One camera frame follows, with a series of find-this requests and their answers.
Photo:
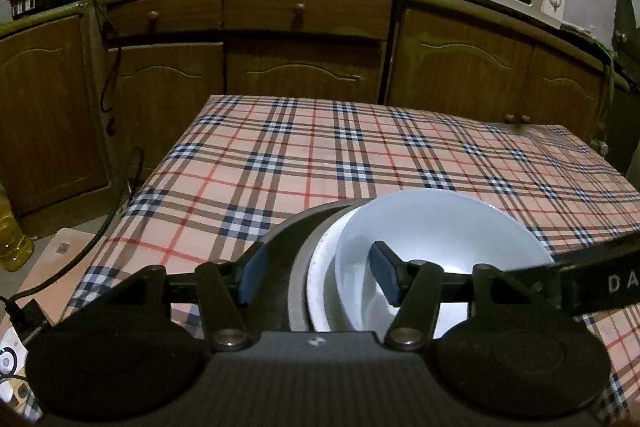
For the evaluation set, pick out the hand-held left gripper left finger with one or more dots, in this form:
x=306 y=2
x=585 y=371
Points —
x=252 y=274

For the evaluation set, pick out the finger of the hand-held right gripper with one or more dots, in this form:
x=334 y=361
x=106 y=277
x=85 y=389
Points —
x=535 y=271

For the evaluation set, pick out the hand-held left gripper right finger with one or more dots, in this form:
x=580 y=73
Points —
x=386 y=274

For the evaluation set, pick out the steel bowl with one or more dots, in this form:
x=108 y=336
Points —
x=295 y=257

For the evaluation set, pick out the large white bowl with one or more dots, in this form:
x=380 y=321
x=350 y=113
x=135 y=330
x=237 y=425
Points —
x=320 y=287

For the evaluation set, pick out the small white bowl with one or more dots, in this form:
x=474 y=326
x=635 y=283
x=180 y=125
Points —
x=450 y=227

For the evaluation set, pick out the plaid tablecloth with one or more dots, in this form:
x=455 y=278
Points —
x=325 y=157

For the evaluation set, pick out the cardboard box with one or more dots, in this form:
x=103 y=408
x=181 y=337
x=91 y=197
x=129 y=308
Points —
x=65 y=267

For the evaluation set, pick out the wooden kitchen cabinet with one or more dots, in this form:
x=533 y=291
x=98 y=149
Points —
x=300 y=57

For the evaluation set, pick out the dark green door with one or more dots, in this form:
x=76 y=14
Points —
x=625 y=57

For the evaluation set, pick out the cooking oil bottle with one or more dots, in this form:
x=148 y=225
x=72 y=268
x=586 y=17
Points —
x=12 y=247

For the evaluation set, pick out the white power strip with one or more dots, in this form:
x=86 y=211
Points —
x=10 y=357

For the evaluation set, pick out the black induction cooker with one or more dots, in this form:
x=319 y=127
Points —
x=30 y=4

